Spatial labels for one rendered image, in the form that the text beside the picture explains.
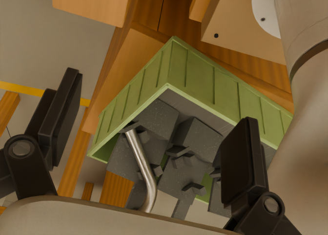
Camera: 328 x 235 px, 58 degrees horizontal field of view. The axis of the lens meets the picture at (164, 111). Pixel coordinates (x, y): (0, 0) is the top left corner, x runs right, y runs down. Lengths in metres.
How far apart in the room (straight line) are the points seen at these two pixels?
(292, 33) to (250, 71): 0.49
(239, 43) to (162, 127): 0.34
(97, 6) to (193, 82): 0.26
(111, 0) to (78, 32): 1.28
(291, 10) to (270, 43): 0.17
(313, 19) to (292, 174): 0.19
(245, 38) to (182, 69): 0.17
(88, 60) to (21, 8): 0.47
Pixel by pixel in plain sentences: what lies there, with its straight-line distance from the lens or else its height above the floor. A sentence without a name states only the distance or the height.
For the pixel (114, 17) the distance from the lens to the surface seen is 0.61.
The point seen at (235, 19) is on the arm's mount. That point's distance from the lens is 0.57.
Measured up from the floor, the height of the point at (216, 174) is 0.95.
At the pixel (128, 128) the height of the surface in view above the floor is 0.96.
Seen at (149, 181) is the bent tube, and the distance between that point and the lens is 0.82.
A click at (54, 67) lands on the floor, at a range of 2.13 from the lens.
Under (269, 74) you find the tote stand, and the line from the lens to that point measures 0.96.
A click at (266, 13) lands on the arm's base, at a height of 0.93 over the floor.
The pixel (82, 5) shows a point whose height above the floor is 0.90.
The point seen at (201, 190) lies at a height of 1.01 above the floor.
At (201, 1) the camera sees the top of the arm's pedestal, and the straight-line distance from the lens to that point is 0.63.
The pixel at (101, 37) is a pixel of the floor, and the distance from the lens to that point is 1.84.
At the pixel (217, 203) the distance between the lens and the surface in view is 0.99.
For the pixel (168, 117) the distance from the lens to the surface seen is 0.84.
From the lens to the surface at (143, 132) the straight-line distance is 0.79.
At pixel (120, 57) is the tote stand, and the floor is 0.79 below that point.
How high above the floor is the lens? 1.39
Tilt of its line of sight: 38 degrees down
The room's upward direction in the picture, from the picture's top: 173 degrees counter-clockwise
